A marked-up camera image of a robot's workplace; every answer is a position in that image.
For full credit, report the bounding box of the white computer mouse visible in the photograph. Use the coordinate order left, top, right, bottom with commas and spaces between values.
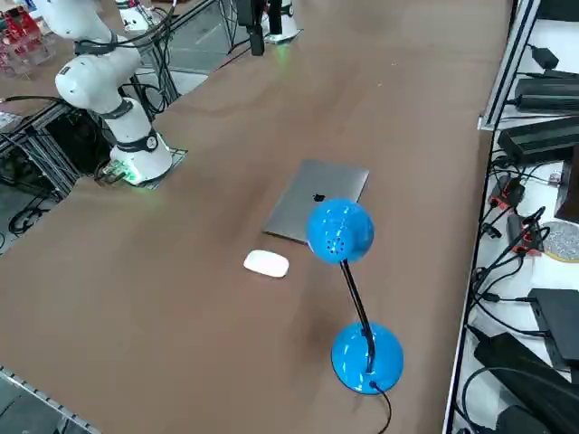
242, 249, 290, 280

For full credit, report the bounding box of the aluminium rack frame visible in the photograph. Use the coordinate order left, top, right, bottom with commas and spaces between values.
0, 101, 82, 203

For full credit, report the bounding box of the clear box with red items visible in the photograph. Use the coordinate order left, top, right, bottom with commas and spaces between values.
0, 7, 58, 81

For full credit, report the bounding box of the red and black plug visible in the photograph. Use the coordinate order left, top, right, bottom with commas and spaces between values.
490, 175, 527, 210
506, 214, 549, 257

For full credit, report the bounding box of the small black power adapter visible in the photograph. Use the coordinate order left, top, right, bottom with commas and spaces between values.
528, 43, 561, 70

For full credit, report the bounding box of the grey closed laptop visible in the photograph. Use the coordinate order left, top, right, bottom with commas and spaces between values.
261, 157, 371, 246

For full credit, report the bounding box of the blue desk lamp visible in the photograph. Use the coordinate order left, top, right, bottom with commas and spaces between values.
306, 197, 405, 397

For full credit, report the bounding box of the flat black box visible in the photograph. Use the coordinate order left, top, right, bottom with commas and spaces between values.
527, 288, 579, 373

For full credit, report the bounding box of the bulky black power brick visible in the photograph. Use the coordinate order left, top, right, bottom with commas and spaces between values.
472, 332, 579, 434

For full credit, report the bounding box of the dark brown box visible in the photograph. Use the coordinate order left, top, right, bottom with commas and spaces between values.
554, 144, 579, 223

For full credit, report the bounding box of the round speckled disc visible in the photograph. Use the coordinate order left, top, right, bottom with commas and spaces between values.
540, 220, 579, 263

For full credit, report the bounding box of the aluminium frame post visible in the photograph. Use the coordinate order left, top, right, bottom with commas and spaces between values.
478, 0, 542, 132

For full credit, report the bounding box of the black computer case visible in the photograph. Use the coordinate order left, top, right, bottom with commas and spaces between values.
44, 108, 114, 175

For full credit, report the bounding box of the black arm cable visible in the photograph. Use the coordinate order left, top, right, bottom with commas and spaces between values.
0, 95, 62, 106

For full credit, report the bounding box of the aluminium table rail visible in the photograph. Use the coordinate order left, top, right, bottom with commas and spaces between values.
0, 364, 100, 434

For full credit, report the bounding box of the black lamp cable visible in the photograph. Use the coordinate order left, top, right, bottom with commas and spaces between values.
369, 381, 393, 434

